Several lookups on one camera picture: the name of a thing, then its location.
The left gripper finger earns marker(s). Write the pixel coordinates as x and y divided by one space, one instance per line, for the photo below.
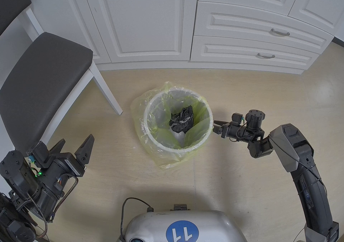
57 149
84 152

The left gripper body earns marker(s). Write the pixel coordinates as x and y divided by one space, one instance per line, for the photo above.
56 179

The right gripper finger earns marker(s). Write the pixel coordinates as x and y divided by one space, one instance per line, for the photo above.
218 130
221 123

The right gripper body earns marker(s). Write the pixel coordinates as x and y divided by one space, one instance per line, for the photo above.
232 131

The black plastic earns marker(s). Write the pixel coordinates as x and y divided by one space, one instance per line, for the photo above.
182 119

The yellow plastic bag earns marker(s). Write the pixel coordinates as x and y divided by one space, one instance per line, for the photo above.
139 117

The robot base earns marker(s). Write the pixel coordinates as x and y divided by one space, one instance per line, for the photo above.
182 224

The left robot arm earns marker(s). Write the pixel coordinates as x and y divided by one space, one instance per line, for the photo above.
13 165

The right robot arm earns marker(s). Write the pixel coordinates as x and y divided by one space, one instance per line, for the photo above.
293 144

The white trash bin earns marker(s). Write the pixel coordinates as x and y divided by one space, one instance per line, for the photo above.
177 150

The white chair dark grey seat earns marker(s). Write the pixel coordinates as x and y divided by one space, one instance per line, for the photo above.
45 79

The white wardrobe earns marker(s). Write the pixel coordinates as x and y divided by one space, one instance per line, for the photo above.
150 12

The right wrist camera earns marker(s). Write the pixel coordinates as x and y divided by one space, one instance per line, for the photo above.
237 118

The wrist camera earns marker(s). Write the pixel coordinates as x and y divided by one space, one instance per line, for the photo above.
40 153
237 118

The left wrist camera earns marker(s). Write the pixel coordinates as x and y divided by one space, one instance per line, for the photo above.
40 153

